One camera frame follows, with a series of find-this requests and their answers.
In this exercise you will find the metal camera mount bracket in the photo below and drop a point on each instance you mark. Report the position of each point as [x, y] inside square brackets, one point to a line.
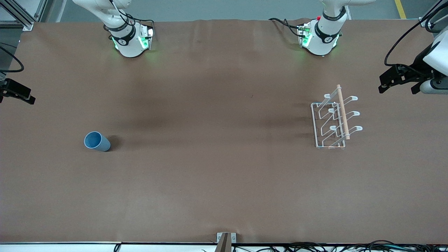
[225, 243]

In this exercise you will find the yellow floor tape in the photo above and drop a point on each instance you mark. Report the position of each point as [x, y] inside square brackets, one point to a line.
[400, 8]

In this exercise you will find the brown table cover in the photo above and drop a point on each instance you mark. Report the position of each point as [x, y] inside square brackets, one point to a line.
[210, 157]

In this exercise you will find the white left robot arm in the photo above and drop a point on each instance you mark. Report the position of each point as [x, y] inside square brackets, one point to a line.
[323, 38]

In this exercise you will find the aluminium frame profile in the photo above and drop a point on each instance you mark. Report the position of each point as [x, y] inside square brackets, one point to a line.
[428, 20]
[21, 17]

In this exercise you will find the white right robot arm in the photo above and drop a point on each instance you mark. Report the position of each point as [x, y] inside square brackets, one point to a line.
[127, 47]

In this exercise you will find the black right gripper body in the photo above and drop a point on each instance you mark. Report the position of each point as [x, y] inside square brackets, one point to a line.
[14, 90]

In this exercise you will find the blue plastic cup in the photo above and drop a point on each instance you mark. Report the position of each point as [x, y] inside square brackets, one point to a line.
[94, 141]

